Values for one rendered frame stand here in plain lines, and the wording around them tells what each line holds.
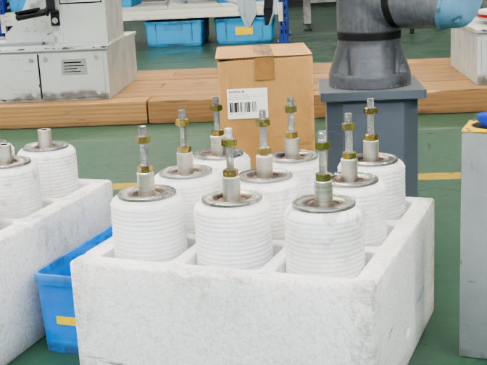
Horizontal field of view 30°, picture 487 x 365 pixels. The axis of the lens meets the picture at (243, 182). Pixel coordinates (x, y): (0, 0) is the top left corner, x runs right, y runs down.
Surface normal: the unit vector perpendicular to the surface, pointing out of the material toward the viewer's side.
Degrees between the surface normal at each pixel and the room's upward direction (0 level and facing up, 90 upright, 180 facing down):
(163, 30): 92
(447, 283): 0
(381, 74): 72
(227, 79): 89
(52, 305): 92
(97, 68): 90
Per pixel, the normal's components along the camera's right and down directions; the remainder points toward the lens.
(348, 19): -0.70, 0.21
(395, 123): -0.06, 0.25
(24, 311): 0.95, 0.04
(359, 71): -0.37, -0.06
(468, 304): -0.36, 0.25
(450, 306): -0.05, -0.97
